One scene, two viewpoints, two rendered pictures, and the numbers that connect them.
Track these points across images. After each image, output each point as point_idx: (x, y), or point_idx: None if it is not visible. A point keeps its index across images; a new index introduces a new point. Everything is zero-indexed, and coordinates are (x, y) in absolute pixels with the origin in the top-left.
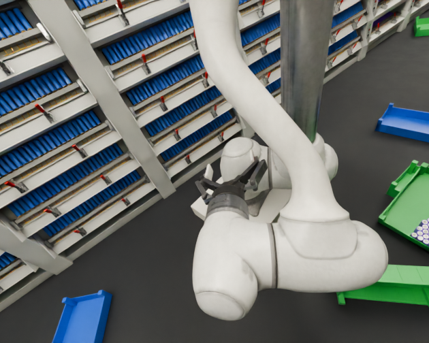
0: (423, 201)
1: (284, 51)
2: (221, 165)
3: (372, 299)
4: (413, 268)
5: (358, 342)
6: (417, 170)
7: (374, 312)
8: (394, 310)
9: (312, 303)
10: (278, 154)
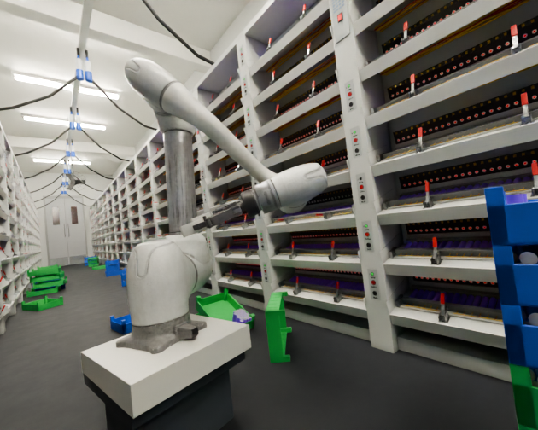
0: (218, 316)
1: (181, 157)
2: (155, 262)
3: (284, 347)
4: (271, 298)
5: (317, 355)
6: (198, 303)
7: (294, 348)
8: (291, 341)
9: (291, 374)
10: (254, 162)
